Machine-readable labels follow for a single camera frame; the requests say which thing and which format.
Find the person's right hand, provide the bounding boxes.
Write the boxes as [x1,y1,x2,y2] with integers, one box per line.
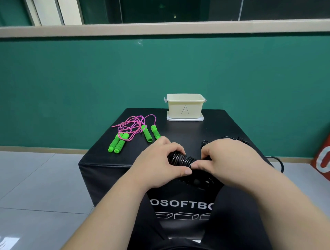
[191,139,274,190]

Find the red bag with white print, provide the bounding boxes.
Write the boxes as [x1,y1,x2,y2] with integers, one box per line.
[310,134,330,182]

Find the cream plastic storage box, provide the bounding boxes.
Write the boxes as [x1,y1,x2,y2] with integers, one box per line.
[163,93,207,119]

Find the black padded plyo box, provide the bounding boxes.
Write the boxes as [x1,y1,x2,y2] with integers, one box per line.
[78,108,284,241]

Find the beige window sill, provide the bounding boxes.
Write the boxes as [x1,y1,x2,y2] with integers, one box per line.
[0,20,330,38]

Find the person's left hand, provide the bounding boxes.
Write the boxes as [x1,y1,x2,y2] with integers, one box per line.
[129,136,193,192]

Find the person's left forearm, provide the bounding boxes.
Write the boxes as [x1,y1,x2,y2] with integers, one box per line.
[60,169,150,250]

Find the person's right forearm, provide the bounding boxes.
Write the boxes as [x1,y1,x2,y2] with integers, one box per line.
[245,165,330,250]

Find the white plastic box lid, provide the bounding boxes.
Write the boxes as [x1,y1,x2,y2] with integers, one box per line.
[166,111,205,122]

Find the white window frame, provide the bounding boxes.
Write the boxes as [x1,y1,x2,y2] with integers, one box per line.
[24,0,85,26]

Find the green-handled pink jump rope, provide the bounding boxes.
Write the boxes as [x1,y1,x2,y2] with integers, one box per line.
[117,114,162,143]
[108,115,145,154]

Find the black jump rope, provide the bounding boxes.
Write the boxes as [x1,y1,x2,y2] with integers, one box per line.
[167,136,284,191]

